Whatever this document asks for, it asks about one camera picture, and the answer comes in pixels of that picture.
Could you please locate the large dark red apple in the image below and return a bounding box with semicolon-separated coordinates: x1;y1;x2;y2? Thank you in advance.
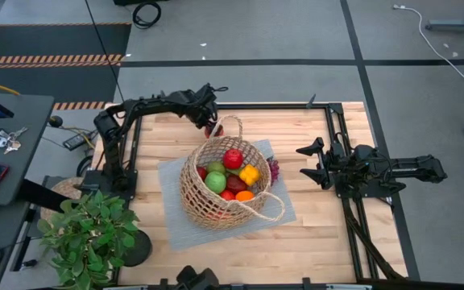
226;174;248;195

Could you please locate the green pear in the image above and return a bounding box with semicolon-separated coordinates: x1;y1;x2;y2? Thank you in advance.
206;160;227;174

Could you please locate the yellow bell pepper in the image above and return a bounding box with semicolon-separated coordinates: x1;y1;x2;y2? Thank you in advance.
238;164;262;188

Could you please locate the key bunch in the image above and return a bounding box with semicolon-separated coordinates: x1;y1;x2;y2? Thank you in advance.
0;126;29;155

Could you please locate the grey woven placemat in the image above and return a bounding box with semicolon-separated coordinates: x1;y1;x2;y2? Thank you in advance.
157;139;298;251

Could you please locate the white floor cable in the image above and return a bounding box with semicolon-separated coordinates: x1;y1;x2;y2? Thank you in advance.
392;3;464;82

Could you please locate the black looped cable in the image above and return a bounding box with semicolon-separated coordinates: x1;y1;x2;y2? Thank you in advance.
76;155;94;178

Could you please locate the thin black floor cable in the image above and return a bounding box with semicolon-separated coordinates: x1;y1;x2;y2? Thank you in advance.
84;0;126;105

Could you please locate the grey metal stand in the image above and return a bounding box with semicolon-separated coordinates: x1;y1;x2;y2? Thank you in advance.
425;0;464;33

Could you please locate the woven rope basket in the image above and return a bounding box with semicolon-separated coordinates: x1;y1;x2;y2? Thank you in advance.
179;114;286;231

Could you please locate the purple grape bunch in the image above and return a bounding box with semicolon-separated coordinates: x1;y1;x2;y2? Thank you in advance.
267;156;281;185

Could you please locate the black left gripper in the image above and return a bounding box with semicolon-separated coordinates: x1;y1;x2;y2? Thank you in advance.
179;83;220;131

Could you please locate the black blocky device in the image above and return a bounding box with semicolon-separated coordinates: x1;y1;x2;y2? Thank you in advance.
174;264;220;290

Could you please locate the red round tomato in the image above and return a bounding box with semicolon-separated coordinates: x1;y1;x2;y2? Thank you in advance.
222;147;244;171

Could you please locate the black hazard-striped floor mat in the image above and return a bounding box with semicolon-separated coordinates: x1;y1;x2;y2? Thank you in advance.
0;22;133;112

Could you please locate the round woven mat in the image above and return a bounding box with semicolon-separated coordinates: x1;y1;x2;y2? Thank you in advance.
39;176;86;226

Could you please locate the coiled black cable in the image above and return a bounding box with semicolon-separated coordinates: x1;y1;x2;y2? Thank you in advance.
131;1;163;30

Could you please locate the orange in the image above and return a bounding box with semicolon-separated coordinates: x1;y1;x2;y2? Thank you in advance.
234;190;255;203

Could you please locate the grey desk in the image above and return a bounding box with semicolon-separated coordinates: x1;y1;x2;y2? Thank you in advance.
0;93;56;290

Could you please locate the black plant pot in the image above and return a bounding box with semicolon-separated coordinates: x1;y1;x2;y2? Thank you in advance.
121;229;154;268

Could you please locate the green potted plant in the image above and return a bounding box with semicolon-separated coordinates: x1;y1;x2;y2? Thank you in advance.
36;189;140;290

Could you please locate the black aluminium table frame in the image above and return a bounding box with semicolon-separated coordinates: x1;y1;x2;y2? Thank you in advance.
113;94;408;290

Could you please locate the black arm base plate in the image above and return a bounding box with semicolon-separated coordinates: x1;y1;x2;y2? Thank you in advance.
79;168;139;199
332;166;407;199

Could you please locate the green apple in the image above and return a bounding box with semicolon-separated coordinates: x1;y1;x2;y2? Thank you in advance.
204;171;228;195

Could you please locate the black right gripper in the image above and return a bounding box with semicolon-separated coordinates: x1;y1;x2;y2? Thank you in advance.
295;137;352;192

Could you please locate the black power adapter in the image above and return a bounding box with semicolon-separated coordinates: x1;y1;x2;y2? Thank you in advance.
62;129;99;152

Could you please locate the black cable conduit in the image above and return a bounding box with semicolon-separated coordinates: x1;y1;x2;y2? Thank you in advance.
342;196;404;281

